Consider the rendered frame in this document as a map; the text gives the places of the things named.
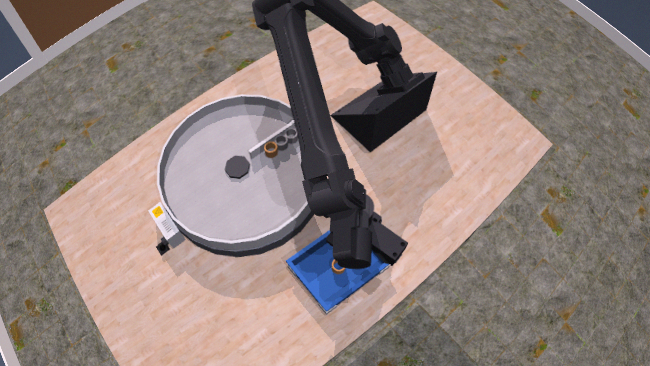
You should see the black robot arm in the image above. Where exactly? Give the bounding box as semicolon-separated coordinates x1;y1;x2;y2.
252;0;425;269

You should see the grey round turning table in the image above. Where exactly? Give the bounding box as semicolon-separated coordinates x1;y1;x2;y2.
148;95;314;257

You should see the blue open crate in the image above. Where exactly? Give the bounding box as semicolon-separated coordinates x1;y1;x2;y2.
286;230;390;315

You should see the bronze bushing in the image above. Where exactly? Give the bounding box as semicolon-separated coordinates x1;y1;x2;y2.
264;142;278;158
332;260;345;274

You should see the steel bushing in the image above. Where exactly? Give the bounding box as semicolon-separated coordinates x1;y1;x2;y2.
285;128;298;144
275;135;288;151

